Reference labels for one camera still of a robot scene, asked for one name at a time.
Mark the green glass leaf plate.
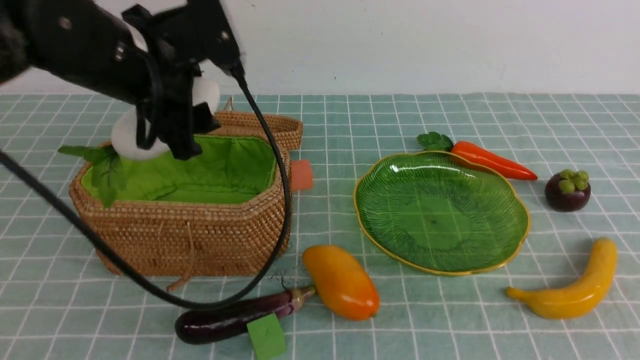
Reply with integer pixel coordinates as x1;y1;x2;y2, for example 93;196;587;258
352;151;531;277

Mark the woven rattan basket lid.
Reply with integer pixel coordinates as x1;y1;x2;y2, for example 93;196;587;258
208;97;304;151

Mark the yellow toy banana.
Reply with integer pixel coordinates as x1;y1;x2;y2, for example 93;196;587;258
505;237;618;321

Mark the green foam cube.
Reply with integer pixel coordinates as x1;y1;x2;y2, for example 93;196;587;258
247;313;287;360

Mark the purple toy eggplant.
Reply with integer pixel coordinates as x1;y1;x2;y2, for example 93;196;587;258
174;285;316;346

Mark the orange foam block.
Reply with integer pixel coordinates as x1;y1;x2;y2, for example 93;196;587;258
290;159;314;192

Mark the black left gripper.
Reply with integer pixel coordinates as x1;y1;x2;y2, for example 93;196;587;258
121;0;242;161

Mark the purple toy mangosteen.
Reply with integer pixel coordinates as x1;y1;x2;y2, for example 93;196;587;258
544;169;592;212

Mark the teal checkered tablecloth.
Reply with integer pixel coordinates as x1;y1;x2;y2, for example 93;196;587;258
0;93;640;360

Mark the woven rattan basket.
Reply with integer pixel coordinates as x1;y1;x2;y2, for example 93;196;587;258
59;130;291;277

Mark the white toy radish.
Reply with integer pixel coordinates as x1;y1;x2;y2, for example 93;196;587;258
57;108;202;208

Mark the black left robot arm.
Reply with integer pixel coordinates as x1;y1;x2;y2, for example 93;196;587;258
1;0;245;161

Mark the orange toy mango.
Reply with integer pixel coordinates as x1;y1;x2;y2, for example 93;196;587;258
301;244;380;321

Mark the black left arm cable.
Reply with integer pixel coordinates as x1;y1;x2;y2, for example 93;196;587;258
0;62;293;312

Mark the orange toy carrot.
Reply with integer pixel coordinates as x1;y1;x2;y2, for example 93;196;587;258
416;131;538;182

